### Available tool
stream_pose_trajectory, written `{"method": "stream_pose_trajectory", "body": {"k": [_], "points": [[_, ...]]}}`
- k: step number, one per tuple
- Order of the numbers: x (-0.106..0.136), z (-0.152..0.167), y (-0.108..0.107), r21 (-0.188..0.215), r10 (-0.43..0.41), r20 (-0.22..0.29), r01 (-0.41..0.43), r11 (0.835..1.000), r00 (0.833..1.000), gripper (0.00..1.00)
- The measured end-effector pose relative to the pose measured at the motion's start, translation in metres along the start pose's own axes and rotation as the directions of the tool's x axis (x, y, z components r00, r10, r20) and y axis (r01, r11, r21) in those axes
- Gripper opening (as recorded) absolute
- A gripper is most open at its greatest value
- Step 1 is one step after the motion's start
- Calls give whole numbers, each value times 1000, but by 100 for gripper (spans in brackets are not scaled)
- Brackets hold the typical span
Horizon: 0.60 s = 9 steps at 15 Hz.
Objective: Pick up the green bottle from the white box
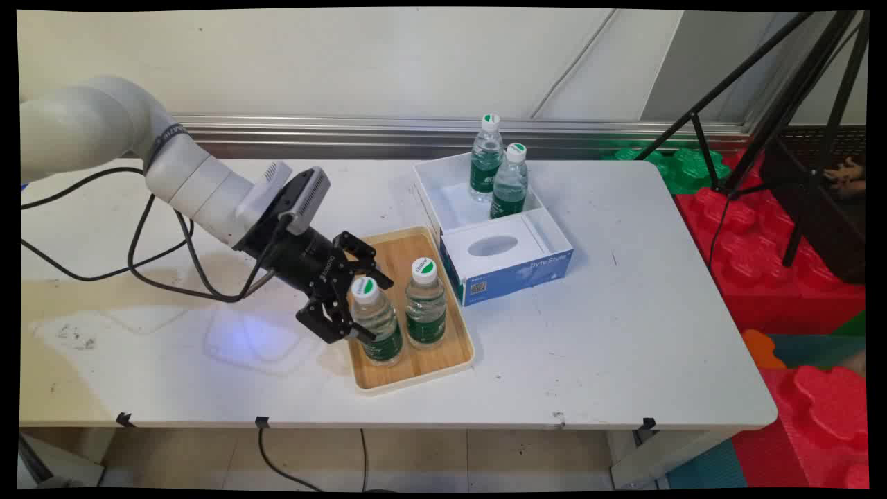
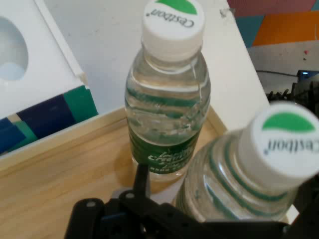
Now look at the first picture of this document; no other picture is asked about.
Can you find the metal wall rail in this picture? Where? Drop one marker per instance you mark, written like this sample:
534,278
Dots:
416,135

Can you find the red foam block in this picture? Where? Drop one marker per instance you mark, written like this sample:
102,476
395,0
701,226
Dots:
818,423
755,277

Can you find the green foam block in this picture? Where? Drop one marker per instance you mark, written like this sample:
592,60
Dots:
693,170

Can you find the orange foam piece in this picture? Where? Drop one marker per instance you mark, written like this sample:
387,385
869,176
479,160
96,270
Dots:
761,348

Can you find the black tripod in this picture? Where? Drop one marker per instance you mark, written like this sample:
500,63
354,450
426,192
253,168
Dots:
783,104

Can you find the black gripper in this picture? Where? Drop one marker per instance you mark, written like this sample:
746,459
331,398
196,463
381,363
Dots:
308,260

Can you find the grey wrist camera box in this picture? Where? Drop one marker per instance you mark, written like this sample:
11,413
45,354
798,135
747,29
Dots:
310,201

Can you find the wooden tray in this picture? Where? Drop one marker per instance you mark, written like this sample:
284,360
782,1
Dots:
443,364

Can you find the black mesh panel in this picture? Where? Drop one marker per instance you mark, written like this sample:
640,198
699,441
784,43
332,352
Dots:
824,222

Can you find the green label water bottle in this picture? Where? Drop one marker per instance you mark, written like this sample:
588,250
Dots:
485,163
382,336
425,312
509,188

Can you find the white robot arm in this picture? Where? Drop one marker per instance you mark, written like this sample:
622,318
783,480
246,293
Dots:
90,125

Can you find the white divided tray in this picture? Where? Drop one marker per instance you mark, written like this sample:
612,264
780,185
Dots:
520,272

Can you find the white table leg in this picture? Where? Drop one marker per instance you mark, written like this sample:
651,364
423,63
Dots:
665,457
62,457

